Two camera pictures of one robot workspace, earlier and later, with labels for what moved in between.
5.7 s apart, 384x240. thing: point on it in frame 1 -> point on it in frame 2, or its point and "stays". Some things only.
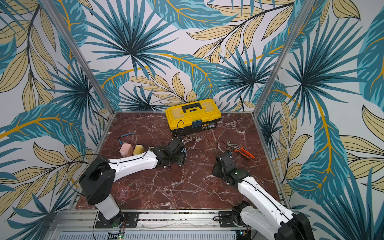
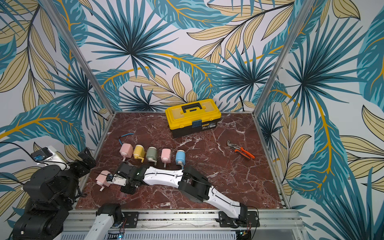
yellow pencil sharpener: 139,148 stays
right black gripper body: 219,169 -> 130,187
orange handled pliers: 240,150 stays
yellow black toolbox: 196,116 stays
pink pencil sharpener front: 126,150 stays
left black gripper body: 179,159 -> 79,169
